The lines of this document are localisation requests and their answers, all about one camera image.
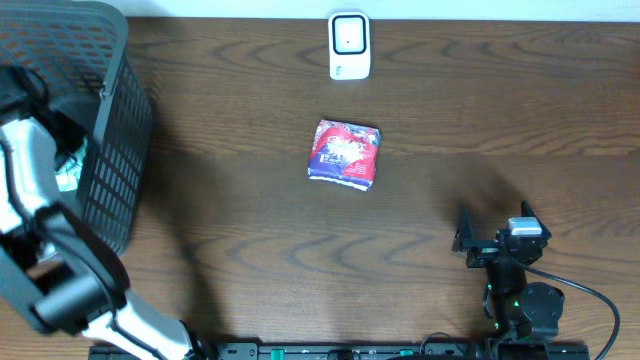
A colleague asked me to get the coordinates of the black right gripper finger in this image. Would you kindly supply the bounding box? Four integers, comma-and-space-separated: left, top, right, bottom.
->
519, 200, 542, 230
452, 206, 474, 252

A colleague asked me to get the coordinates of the red and purple snack pack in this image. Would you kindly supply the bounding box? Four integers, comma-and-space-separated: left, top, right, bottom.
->
307, 119, 381, 192

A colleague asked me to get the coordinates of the teal wet wipes pack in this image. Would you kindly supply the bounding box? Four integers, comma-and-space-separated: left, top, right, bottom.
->
55, 138, 88, 192

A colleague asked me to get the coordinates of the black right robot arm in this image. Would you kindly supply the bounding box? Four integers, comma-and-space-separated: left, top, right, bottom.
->
452, 201, 565, 341

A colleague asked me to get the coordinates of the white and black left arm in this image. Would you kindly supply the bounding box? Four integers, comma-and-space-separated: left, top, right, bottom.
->
1, 66, 215, 359

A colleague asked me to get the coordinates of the white barcode scanner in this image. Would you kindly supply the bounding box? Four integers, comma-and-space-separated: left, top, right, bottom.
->
328, 11, 372, 81

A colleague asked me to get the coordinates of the grey plastic mesh basket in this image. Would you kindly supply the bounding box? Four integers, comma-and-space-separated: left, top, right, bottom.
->
1, 1, 153, 254

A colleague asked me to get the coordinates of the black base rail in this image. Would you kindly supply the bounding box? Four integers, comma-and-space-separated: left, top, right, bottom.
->
88, 341, 592, 360

